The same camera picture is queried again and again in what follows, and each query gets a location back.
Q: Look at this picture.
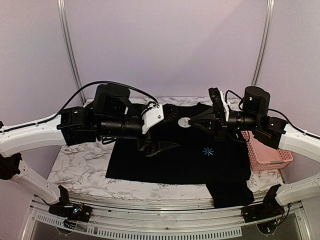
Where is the round orange white brooch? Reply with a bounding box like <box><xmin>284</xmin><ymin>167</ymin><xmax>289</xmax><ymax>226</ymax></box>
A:
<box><xmin>177</xmin><ymin>117</ymin><xmax>191</xmax><ymax>128</ymax></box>

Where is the black t-shirt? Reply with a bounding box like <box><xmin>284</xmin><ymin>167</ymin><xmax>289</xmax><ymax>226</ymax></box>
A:
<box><xmin>106</xmin><ymin>103</ymin><xmax>254</xmax><ymax>208</ymax></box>

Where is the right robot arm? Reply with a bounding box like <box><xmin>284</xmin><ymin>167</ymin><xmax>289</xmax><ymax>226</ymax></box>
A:
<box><xmin>188</xmin><ymin>86</ymin><xmax>320</xmax><ymax>162</ymax></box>

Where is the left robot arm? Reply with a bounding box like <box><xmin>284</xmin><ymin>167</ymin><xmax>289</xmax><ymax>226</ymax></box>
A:
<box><xmin>0</xmin><ymin>80</ymin><xmax>177</xmax><ymax>217</ymax></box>

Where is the pink perforated plastic basket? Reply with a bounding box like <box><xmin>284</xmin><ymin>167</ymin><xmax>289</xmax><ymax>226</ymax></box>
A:
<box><xmin>241</xmin><ymin>131</ymin><xmax>294</xmax><ymax>172</ymax></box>

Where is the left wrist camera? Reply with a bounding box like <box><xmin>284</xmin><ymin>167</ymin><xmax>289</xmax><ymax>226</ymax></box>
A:
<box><xmin>140</xmin><ymin>101</ymin><xmax>179</xmax><ymax>135</ymax></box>

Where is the aluminium front rail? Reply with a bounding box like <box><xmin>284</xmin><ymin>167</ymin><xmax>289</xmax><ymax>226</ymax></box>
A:
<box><xmin>22</xmin><ymin>194</ymin><xmax>311</xmax><ymax>240</ymax></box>

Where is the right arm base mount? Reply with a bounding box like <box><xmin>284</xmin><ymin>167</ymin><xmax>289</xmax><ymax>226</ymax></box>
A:
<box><xmin>241</xmin><ymin>184</ymin><xmax>291</xmax><ymax>225</ymax></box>

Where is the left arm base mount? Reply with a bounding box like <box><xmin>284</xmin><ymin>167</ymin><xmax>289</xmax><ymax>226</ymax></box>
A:
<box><xmin>48</xmin><ymin>185</ymin><xmax>93</xmax><ymax>223</ymax></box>

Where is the right aluminium frame post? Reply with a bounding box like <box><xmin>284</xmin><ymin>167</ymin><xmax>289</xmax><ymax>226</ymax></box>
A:
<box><xmin>249</xmin><ymin>0</ymin><xmax>276</xmax><ymax>87</ymax></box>

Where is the aluminium frame post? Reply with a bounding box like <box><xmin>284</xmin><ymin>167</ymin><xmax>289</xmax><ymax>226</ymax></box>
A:
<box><xmin>56</xmin><ymin>0</ymin><xmax>83</xmax><ymax>90</ymax></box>
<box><xmin>249</xmin><ymin>0</ymin><xmax>276</xmax><ymax>87</ymax></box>

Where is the left aluminium frame post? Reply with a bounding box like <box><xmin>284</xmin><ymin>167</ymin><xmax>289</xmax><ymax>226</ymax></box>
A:
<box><xmin>56</xmin><ymin>0</ymin><xmax>83</xmax><ymax>90</ymax></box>

